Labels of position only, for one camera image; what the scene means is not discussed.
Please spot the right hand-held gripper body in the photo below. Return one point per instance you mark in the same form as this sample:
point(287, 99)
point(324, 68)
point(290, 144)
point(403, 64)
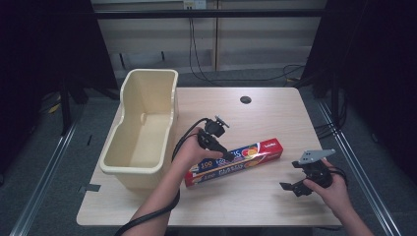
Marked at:
point(315, 170)

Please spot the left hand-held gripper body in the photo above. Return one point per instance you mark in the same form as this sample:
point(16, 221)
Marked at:
point(211, 130)

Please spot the long red cardboard box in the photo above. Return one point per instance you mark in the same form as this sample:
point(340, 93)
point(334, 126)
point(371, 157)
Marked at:
point(262, 152)

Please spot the person's right hand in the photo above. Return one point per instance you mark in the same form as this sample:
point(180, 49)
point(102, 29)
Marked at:
point(332, 193)

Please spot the person's left hand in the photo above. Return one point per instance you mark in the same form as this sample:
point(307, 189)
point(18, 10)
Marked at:
point(190, 152)

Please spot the cream plastic bin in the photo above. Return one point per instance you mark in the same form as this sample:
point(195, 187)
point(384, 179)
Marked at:
point(147, 137)

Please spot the black curtain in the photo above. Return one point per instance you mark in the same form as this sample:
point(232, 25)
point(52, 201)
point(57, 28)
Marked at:
point(377, 65)
point(39, 59)

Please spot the grey floor tape piece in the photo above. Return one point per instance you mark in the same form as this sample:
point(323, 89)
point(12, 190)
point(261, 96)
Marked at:
point(89, 188)

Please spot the metal floor rail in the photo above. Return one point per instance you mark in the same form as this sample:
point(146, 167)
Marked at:
point(42, 183)
point(357, 170)

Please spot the black horizontal frame bar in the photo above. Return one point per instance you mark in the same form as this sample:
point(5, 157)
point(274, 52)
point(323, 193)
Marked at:
point(209, 13)

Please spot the white wall power outlet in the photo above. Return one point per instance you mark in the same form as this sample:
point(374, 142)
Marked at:
point(195, 4)

